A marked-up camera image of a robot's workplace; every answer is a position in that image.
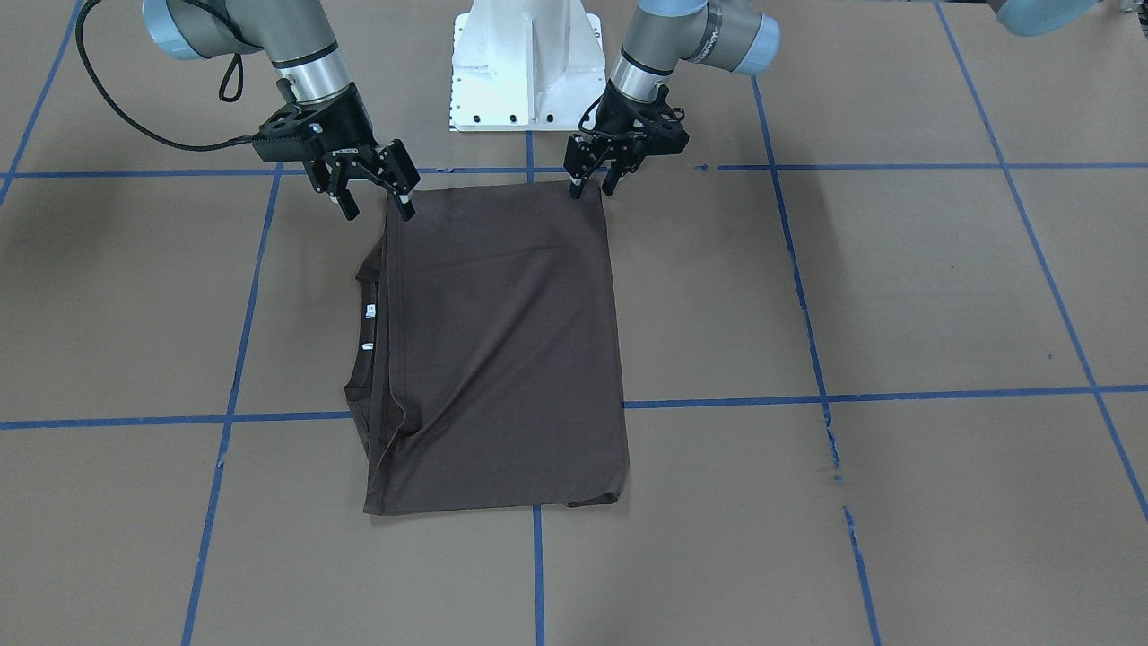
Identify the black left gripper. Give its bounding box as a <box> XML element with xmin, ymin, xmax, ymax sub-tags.
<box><xmin>563</xmin><ymin>81</ymin><xmax>690</xmax><ymax>200</ymax></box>

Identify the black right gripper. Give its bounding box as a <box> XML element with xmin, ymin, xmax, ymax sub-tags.
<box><xmin>253</xmin><ymin>85</ymin><xmax>420</xmax><ymax>221</ymax></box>

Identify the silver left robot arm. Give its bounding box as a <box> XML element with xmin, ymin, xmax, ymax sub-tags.
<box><xmin>563</xmin><ymin>1</ymin><xmax>779</xmax><ymax>199</ymax></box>

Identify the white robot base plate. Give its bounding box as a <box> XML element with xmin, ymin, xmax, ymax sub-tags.
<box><xmin>448</xmin><ymin>1</ymin><xmax>606</xmax><ymax>134</ymax></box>

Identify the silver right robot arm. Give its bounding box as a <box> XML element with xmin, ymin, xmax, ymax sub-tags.
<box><xmin>141</xmin><ymin>1</ymin><xmax>420</xmax><ymax>220</ymax></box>

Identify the dark brown t-shirt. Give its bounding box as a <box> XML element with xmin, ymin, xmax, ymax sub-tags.
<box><xmin>344</xmin><ymin>180</ymin><xmax>629</xmax><ymax>516</ymax></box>

